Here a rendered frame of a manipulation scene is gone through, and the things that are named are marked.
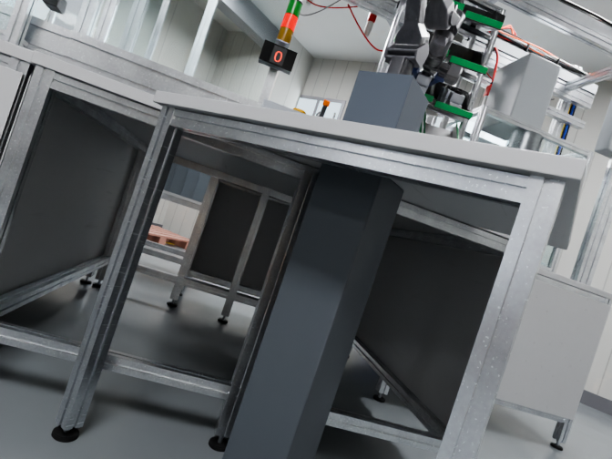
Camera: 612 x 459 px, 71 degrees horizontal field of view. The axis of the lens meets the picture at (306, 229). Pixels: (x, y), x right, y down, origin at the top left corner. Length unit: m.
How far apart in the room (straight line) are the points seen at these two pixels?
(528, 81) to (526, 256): 2.07
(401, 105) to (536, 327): 1.73
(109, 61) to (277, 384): 0.94
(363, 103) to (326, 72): 5.18
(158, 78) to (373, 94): 0.60
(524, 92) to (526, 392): 1.56
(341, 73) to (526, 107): 3.79
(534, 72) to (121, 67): 2.09
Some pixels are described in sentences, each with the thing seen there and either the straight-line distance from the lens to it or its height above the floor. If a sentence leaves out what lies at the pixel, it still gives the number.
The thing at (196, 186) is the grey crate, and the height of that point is 0.72.
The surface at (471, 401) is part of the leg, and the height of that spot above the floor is 0.50.
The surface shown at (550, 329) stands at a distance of 2.58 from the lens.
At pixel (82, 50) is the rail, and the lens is 1.38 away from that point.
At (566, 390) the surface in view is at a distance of 2.74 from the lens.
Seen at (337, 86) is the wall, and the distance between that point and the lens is 6.05.
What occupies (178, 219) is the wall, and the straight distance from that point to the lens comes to 6.16.
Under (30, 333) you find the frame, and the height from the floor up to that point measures 0.18.
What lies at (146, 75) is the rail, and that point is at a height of 0.92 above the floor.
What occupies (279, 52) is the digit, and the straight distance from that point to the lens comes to 1.63.
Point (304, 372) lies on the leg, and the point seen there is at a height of 0.36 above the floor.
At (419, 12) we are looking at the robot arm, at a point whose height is 1.23.
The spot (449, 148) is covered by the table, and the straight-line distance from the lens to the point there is 0.71.
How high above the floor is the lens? 0.65
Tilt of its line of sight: level
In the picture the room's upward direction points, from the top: 19 degrees clockwise
